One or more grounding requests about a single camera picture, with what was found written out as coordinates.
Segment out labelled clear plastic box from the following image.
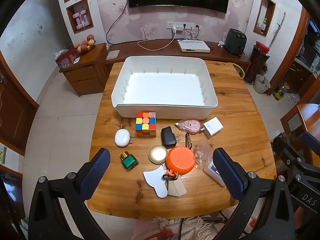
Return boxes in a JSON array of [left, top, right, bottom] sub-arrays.
[[204, 161, 225, 187]]

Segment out clear plastic card box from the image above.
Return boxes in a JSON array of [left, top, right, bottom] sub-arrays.
[[193, 140, 214, 169]]

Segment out beige wooden piece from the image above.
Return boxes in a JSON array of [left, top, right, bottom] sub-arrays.
[[168, 177, 187, 197]]

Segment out orange round case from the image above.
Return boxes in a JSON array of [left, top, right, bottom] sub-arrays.
[[163, 146, 195, 180]]

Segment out green square perfume bottle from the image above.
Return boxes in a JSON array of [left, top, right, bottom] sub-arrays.
[[119, 151, 138, 170]]

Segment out white USB charger block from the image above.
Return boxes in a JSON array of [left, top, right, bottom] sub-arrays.
[[202, 117, 223, 138]]

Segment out white gua sha board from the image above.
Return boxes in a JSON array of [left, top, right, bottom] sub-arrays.
[[143, 166, 168, 198]]

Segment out pink correction tape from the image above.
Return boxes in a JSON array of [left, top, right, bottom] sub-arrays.
[[175, 119, 204, 134]]

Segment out black power adapter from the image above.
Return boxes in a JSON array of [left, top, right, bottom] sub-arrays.
[[161, 126, 180, 149]]

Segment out gold round compact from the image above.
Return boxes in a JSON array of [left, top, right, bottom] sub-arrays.
[[148, 145, 168, 164]]

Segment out multicolour puzzle cube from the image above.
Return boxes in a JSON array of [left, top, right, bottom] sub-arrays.
[[135, 112, 156, 137]]

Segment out fringed floor rug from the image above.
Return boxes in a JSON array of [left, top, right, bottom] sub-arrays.
[[132, 214, 253, 240]]

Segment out white waste bin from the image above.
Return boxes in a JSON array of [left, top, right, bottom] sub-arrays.
[[253, 74, 271, 94]]

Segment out white plastic storage bin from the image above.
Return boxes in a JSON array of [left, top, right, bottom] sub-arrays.
[[111, 56, 218, 120]]

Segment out wooden drawer cabinet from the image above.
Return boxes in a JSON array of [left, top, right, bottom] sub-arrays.
[[59, 43, 109, 96]]

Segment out black speaker box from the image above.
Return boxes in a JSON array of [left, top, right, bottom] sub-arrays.
[[223, 28, 247, 56]]

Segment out red tissue box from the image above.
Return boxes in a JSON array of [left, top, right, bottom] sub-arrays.
[[54, 48, 78, 69]]

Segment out white set-top box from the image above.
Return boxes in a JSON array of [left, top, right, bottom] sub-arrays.
[[177, 40, 210, 53]]

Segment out bowl of peaches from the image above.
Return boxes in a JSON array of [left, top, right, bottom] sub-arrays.
[[74, 35, 95, 54]]

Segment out long wooden TV bench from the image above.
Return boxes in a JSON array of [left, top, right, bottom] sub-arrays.
[[105, 39, 251, 72]]

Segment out pink dumbbells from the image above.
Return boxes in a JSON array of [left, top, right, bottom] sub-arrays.
[[73, 9, 90, 30]]

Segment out white wall power strip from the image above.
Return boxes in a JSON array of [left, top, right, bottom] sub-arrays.
[[166, 22, 196, 31]]

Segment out white charging cable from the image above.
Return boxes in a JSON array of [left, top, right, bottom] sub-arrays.
[[137, 28, 179, 52]]

